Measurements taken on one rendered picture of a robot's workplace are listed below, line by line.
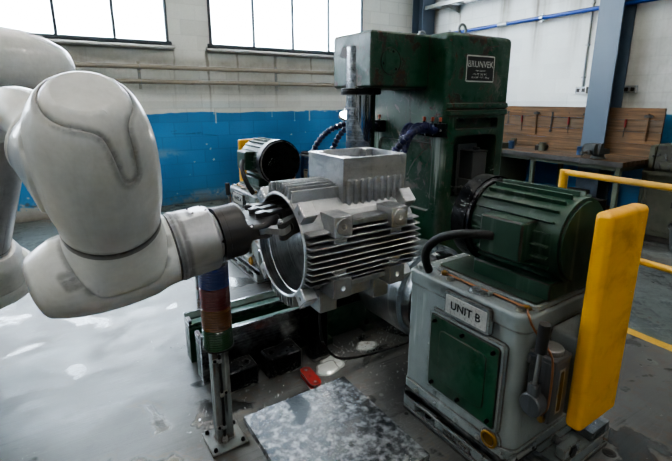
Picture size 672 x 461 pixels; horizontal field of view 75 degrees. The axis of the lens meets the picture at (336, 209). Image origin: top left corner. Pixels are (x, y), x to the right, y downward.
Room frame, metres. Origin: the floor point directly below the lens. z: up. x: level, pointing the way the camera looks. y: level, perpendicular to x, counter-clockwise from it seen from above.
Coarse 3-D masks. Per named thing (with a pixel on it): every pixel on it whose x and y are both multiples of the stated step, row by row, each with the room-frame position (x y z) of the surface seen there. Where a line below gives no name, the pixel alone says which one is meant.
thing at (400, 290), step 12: (420, 240) 1.10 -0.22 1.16; (420, 252) 1.03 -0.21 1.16; (432, 252) 1.03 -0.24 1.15; (444, 252) 1.04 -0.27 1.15; (456, 252) 1.09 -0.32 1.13; (408, 264) 1.00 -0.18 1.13; (408, 276) 0.99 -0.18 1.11; (396, 288) 0.98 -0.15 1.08; (408, 288) 0.97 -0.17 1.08; (372, 300) 1.06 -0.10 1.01; (384, 300) 1.01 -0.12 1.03; (396, 300) 0.98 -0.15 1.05; (408, 300) 0.96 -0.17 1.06; (384, 312) 1.02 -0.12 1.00; (396, 312) 0.98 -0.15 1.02; (408, 312) 0.96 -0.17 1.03; (396, 324) 1.00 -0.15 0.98; (408, 324) 0.97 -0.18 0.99
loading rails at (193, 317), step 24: (192, 312) 1.15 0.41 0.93; (240, 312) 1.18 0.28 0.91; (264, 312) 1.22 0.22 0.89; (288, 312) 1.15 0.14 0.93; (336, 312) 1.25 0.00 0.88; (360, 312) 1.30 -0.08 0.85; (192, 336) 1.10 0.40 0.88; (240, 336) 1.07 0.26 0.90; (264, 336) 1.10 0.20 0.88; (288, 336) 1.14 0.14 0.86; (192, 360) 1.10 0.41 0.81
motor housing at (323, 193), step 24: (288, 192) 0.60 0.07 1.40; (312, 192) 0.61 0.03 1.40; (336, 192) 0.63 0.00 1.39; (360, 216) 0.60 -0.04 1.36; (384, 216) 0.62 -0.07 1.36; (408, 216) 0.65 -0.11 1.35; (264, 240) 0.69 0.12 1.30; (288, 240) 0.71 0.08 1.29; (312, 240) 0.56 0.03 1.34; (360, 240) 0.59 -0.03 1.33; (384, 240) 0.62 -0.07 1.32; (408, 240) 0.64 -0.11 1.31; (264, 264) 0.67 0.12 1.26; (288, 264) 0.68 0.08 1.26; (312, 264) 0.54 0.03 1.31; (336, 264) 0.56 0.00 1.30; (360, 264) 0.59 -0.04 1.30; (288, 288) 0.63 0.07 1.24; (360, 288) 0.64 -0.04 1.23
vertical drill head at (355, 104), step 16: (352, 48) 1.35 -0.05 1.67; (352, 64) 1.35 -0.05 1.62; (352, 80) 1.35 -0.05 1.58; (352, 96) 1.35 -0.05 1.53; (368, 96) 1.34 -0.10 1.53; (352, 112) 1.34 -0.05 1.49; (368, 112) 1.34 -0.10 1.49; (352, 128) 1.34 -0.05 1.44; (368, 128) 1.34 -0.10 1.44; (352, 144) 1.34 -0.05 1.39; (368, 144) 1.34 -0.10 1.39
